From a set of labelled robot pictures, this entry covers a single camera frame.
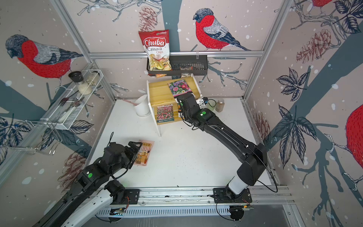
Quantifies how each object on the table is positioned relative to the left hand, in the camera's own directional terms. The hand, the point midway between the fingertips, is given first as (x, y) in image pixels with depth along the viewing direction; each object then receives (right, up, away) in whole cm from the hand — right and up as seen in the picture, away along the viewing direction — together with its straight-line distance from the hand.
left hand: (143, 146), depth 73 cm
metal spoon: (-34, +22, -2) cm, 41 cm away
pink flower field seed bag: (+9, +17, +17) cm, 25 cm away
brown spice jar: (+48, +22, +31) cm, 62 cm away
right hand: (+19, +24, +4) cm, 31 cm away
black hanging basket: (+21, +53, +34) cm, 67 cm away
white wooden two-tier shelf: (+7, +29, +5) cm, 30 cm away
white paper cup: (-10, +22, +28) cm, 37 cm away
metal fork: (-40, +25, -2) cm, 47 cm away
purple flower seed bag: (+18, +32, +8) cm, 38 cm away
